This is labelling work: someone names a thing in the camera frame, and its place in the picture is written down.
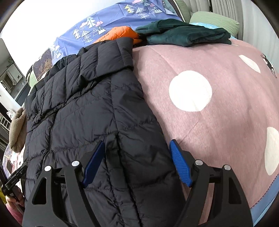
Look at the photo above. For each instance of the dark green sweater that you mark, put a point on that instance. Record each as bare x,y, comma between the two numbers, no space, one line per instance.
175,32

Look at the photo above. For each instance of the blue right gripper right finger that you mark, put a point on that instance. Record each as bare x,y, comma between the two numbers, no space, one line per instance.
183,161

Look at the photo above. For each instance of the blue tree-print sheet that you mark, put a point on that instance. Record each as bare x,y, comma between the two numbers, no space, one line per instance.
125,13

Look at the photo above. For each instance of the brown fleece garment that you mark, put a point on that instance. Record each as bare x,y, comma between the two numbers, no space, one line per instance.
18,131

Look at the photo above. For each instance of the orange puffer jacket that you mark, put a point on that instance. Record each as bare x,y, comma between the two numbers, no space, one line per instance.
119,32

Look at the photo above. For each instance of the black puffer jacket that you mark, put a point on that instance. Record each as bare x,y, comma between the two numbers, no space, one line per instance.
92,96

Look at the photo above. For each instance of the pink sleeve forearm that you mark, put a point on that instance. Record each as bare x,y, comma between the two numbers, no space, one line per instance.
15,213

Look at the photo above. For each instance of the green striped pillow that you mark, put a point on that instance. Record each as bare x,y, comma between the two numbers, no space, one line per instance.
213,20

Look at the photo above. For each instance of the pink polka-dot bedspread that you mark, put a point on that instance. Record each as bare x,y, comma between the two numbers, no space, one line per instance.
220,102

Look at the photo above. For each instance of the person's left hand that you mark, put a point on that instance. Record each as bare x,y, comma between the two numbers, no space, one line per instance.
17,199

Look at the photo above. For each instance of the grey curtain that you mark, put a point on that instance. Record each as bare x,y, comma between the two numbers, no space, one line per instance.
227,8

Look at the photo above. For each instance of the kitchen cabinet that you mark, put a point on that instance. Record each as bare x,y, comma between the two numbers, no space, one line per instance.
12,78

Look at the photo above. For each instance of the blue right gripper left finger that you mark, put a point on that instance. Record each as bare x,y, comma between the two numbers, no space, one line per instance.
91,162

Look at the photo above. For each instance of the dark patterned blanket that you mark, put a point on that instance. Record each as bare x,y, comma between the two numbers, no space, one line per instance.
44,63

